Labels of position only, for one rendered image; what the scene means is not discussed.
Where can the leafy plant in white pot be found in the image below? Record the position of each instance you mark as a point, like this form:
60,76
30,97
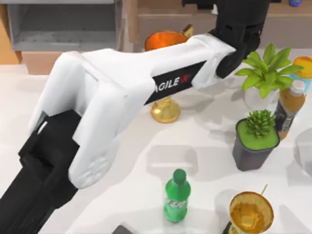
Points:
264,70

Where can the orange and blue can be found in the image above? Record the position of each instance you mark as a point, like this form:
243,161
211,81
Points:
303,65

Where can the wooden cupboard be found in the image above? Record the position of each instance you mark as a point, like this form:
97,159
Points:
170,17

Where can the gold trophy on dark base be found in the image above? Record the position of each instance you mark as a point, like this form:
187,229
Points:
251,214

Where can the brown bottle with white cap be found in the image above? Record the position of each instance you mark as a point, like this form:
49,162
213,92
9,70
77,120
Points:
288,109

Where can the small blue object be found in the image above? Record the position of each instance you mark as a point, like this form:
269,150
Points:
295,3

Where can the dark flat object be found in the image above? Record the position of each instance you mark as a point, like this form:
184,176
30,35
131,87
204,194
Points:
124,230

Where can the grey pierced drawer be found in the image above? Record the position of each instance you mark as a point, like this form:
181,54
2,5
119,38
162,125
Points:
61,22

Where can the pale wooden drawer front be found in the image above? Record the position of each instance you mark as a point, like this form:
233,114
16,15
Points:
41,62

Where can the succulent in dark grey pot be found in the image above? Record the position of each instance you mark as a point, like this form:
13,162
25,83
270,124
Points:
253,148

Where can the green bottle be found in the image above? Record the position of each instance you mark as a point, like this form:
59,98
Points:
176,195

